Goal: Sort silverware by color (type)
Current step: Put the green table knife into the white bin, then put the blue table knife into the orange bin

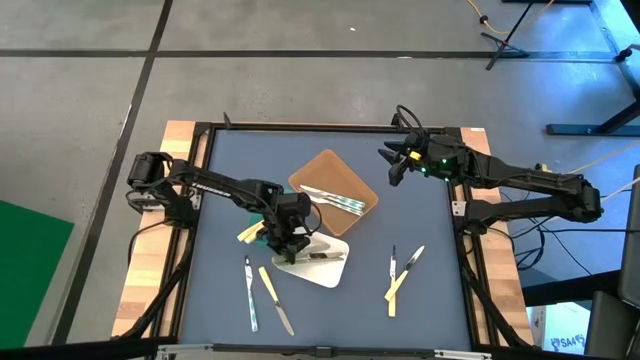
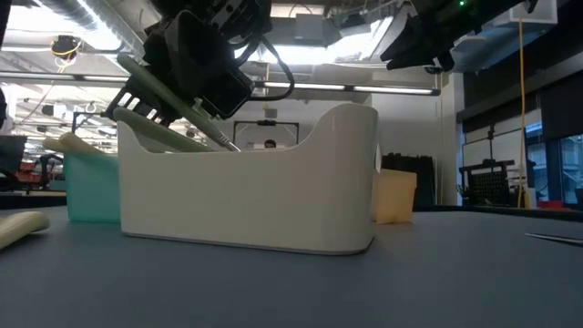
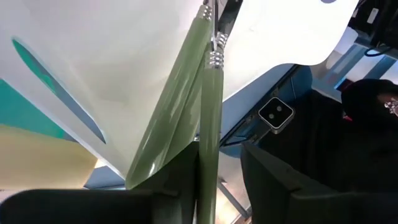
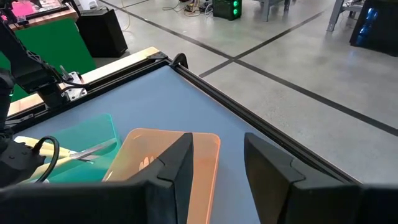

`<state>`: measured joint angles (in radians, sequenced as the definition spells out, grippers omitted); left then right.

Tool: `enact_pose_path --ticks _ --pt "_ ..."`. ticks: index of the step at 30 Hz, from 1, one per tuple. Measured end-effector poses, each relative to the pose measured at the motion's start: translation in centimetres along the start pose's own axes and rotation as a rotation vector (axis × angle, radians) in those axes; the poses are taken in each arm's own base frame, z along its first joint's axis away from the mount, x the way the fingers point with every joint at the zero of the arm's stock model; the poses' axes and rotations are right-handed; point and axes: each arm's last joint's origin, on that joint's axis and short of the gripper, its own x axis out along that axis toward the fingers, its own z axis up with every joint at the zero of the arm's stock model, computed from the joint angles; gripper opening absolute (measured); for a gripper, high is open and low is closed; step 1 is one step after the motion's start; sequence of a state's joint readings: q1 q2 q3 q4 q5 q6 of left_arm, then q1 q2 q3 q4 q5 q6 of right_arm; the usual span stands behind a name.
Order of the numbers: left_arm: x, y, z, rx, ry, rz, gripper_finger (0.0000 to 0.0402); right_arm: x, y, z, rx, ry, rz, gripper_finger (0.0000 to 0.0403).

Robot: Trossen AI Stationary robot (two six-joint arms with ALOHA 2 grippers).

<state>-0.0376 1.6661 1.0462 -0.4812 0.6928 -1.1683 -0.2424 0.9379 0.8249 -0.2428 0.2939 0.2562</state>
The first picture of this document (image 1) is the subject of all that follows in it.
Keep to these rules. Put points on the blue-grey table mat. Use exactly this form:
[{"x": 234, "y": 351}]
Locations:
[{"x": 435, "y": 300}]

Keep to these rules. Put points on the green floor mat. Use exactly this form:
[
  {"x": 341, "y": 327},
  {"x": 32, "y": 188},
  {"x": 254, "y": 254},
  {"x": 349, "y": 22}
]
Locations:
[{"x": 30, "y": 275}]

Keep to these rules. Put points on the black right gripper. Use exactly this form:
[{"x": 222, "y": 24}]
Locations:
[{"x": 435, "y": 160}]

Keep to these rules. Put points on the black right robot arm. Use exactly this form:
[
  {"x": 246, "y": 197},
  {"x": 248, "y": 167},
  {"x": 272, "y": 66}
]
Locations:
[{"x": 540, "y": 182}]

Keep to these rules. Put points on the black desk leg frame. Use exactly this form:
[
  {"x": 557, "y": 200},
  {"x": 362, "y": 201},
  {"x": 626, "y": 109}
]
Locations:
[{"x": 575, "y": 129}]

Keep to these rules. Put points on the black tripod stand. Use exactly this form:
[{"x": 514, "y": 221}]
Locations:
[{"x": 505, "y": 44}]

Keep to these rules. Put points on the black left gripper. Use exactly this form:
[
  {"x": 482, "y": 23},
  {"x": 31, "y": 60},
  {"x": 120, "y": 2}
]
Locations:
[{"x": 290, "y": 220}]

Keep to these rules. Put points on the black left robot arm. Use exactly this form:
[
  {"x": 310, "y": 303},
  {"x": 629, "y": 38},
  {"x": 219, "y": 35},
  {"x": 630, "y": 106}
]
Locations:
[{"x": 215, "y": 184}]

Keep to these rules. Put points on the white plastic bin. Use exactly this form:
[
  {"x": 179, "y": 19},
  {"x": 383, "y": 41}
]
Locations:
[{"x": 325, "y": 275}]

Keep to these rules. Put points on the black floor beam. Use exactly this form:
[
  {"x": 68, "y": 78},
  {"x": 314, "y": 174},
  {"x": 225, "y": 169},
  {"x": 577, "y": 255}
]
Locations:
[{"x": 565, "y": 290}]

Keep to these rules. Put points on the teal plastic bin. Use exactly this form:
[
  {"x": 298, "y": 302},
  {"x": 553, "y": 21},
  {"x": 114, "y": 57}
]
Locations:
[{"x": 261, "y": 240}]

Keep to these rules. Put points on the black aluminium table frame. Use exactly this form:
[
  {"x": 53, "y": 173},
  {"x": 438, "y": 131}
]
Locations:
[{"x": 300, "y": 127}]

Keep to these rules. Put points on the orange plastic bin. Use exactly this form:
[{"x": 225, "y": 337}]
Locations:
[{"x": 325, "y": 172}]

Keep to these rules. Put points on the white cardboard box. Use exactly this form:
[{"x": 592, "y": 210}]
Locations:
[{"x": 565, "y": 330}]

